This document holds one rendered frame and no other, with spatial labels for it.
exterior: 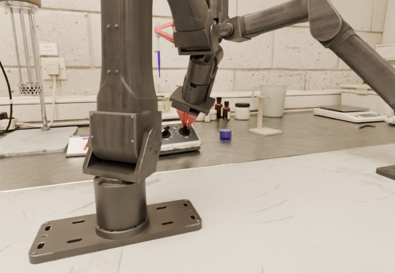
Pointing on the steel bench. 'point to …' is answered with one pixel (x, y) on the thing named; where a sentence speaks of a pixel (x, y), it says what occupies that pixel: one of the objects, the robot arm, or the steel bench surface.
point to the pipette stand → (261, 120)
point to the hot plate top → (170, 114)
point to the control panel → (178, 134)
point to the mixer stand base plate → (36, 141)
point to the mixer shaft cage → (27, 88)
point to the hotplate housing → (179, 142)
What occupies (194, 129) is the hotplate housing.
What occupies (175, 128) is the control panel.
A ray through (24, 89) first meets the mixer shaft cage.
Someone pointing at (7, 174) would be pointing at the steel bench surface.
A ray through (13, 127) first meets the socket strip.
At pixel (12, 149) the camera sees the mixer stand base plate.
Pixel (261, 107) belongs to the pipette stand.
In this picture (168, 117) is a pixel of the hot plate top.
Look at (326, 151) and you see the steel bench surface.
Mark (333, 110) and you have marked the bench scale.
